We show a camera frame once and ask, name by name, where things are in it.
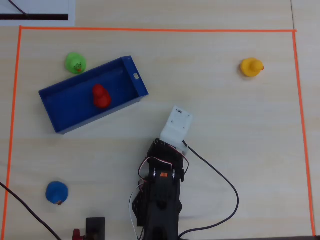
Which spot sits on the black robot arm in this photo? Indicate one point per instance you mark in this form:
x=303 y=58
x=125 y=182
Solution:
x=162 y=205

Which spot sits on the red rubber duck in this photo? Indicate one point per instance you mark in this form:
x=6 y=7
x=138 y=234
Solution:
x=101 y=97

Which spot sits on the blue plastic box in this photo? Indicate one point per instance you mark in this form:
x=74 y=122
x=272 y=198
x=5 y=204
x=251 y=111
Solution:
x=75 y=107

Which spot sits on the orange tape strip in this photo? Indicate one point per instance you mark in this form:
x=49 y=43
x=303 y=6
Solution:
x=12 y=120
x=302 y=130
x=157 y=30

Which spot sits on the white camera housing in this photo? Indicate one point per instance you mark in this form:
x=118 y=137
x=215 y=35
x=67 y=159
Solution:
x=178 y=125

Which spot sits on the black table clamp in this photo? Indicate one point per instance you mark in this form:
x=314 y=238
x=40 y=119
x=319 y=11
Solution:
x=95 y=225

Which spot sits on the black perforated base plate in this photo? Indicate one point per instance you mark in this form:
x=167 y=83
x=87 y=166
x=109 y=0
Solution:
x=137 y=207

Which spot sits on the green rubber duck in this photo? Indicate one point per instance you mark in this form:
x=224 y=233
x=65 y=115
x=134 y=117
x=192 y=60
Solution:
x=75 y=62

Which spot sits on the blue rubber duck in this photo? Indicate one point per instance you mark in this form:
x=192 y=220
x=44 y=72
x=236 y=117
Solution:
x=56 y=192

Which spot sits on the yellow rubber duck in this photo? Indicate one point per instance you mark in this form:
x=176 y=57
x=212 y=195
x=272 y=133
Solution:
x=250 y=67

